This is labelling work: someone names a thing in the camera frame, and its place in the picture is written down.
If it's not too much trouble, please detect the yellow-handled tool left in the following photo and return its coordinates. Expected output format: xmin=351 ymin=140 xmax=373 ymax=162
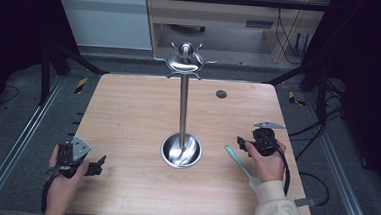
xmin=74 ymin=76 xmax=89 ymax=95

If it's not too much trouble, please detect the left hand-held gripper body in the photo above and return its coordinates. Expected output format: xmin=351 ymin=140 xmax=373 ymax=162
xmin=55 ymin=136 xmax=105 ymax=180

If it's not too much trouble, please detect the person's right hand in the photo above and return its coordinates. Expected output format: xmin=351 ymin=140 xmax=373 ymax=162
xmin=242 ymin=139 xmax=288 ymax=185

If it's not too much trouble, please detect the black floor cable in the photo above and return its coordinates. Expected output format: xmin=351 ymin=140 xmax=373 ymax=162
xmin=297 ymin=171 xmax=332 ymax=208

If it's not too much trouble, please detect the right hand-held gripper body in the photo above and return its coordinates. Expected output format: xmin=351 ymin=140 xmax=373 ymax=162
xmin=249 ymin=120 xmax=287 ymax=158

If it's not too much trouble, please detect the yellow-handled tool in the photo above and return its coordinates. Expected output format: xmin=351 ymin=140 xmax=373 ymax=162
xmin=287 ymin=90 xmax=308 ymax=108
xmin=74 ymin=76 xmax=89 ymax=95

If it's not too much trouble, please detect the metal floor rail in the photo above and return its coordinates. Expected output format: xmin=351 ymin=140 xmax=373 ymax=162
xmin=0 ymin=72 xmax=65 ymax=215
xmin=296 ymin=92 xmax=381 ymax=215

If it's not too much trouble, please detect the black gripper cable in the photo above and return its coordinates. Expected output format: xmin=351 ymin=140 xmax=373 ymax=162
xmin=40 ymin=168 xmax=59 ymax=214
xmin=265 ymin=134 xmax=294 ymax=197

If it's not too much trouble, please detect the grey clamp on table edge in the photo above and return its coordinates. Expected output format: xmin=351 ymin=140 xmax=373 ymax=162
xmin=294 ymin=196 xmax=318 ymax=209

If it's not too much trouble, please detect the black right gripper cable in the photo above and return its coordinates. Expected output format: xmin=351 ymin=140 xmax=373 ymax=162
xmin=265 ymin=134 xmax=294 ymax=197

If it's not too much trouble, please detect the white cabinet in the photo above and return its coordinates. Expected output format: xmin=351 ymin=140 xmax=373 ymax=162
xmin=49 ymin=0 xmax=156 ymax=51

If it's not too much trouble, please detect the teal spatula with white handle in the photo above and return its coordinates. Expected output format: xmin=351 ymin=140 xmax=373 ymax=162
xmin=221 ymin=144 xmax=265 ymax=192

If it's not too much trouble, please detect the person's left hand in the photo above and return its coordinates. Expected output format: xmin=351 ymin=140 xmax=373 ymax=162
xmin=45 ymin=143 xmax=91 ymax=215

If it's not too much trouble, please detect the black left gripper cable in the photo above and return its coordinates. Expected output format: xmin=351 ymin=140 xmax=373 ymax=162
xmin=40 ymin=168 xmax=59 ymax=214

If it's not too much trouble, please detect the yellow-handled tool right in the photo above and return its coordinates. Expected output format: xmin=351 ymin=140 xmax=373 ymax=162
xmin=287 ymin=90 xmax=308 ymax=108

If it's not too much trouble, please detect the bundle of black cables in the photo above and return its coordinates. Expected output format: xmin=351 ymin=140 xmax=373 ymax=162
xmin=286 ymin=75 xmax=349 ymax=165

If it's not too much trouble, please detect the stainless steel utensil rack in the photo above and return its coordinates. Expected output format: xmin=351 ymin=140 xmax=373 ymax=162
xmin=146 ymin=39 xmax=219 ymax=172

